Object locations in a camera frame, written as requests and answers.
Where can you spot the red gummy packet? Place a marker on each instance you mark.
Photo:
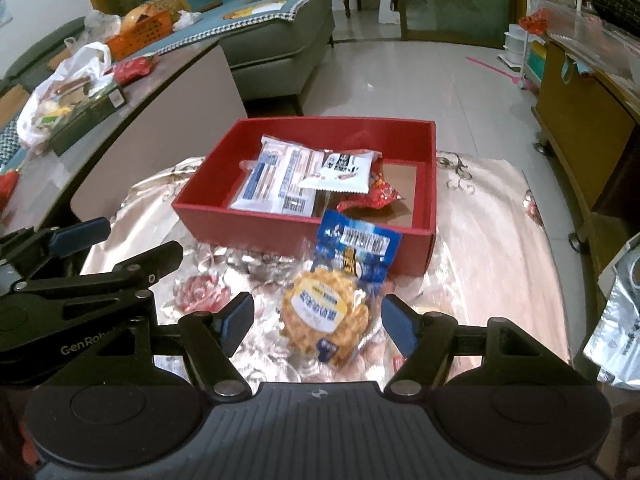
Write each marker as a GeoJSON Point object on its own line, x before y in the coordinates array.
{"type": "Point", "coordinates": [380, 195]}

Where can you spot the blue patterned sofa cover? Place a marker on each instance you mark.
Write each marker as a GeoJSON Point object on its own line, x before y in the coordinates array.
{"type": "Point", "coordinates": [215, 25]}

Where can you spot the pink strip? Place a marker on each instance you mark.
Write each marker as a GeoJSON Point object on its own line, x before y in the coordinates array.
{"type": "Point", "coordinates": [492, 69]}

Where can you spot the red paper decoration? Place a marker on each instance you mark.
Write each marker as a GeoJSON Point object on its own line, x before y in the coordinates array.
{"type": "Point", "coordinates": [534, 21]}

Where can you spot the grey top white cabinet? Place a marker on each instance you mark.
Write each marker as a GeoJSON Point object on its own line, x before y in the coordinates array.
{"type": "Point", "coordinates": [160, 95]}

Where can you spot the grey sofa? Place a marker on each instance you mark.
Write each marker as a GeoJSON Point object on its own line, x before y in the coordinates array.
{"type": "Point", "coordinates": [280, 75]}

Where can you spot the white blue packet with barcode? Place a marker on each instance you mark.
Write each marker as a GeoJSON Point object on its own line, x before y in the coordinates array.
{"type": "Point", "coordinates": [270, 180]}

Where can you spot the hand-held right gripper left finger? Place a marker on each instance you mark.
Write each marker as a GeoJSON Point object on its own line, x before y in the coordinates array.
{"type": "Point", "coordinates": [237, 322]}

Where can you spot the small white plastic bag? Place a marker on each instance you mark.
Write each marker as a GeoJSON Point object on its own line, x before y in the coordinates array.
{"type": "Point", "coordinates": [102, 22]}

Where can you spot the dark green box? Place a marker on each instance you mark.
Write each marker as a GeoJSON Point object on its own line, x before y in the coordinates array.
{"type": "Point", "coordinates": [85, 120]}

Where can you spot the teal storage box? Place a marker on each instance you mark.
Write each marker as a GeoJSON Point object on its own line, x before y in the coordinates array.
{"type": "Point", "coordinates": [536, 62]}

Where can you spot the wooden framed glass door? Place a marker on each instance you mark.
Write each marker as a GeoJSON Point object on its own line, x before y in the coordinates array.
{"type": "Point", "coordinates": [450, 0]}

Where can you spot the wooden cabinet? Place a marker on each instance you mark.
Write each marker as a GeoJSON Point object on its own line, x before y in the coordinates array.
{"type": "Point", "coordinates": [585, 125]}

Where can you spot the blue snack packet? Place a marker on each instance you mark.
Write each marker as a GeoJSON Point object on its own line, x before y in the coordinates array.
{"type": "Point", "coordinates": [360, 240]}

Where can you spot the silver foil bag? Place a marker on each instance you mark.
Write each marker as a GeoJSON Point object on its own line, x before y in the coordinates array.
{"type": "Point", "coordinates": [620, 330]}

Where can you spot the large white plastic bag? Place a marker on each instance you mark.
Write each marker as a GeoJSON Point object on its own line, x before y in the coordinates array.
{"type": "Point", "coordinates": [75, 70]}

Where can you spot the white stacked containers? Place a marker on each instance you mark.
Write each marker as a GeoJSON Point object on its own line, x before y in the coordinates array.
{"type": "Point", "coordinates": [514, 47]}

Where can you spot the crumpled white bag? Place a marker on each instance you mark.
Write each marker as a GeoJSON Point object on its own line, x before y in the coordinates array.
{"type": "Point", "coordinates": [186, 20]}

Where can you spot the floral satin tablecloth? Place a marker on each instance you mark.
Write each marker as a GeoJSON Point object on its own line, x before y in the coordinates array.
{"type": "Point", "coordinates": [490, 240]}

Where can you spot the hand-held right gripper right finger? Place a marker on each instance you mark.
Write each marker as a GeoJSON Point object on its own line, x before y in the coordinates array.
{"type": "Point", "coordinates": [400, 325]}

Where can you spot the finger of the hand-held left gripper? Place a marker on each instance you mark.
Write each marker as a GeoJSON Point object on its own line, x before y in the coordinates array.
{"type": "Point", "coordinates": [100, 280]}
{"type": "Point", "coordinates": [82, 235]}

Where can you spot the red cardboard box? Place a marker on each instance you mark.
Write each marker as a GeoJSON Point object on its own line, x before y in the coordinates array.
{"type": "Point", "coordinates": [235, 225]}

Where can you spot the yellow plastic strainer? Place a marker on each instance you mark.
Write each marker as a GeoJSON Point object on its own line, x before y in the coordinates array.
{"type": "Point", "coordinates": [145, 10]}

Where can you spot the white packet with black print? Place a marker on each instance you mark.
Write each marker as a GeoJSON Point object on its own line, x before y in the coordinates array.
{"type": "Point", "coordinates": [340, 175]}

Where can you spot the yellow waffle cracker packet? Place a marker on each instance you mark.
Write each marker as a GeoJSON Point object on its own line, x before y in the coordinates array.
{"type": "Point", "coordinates": [325, 320]}

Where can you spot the orange plastic basket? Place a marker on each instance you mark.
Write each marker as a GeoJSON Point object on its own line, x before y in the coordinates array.
{"type": "Point", "coordinates": [140, 37]}

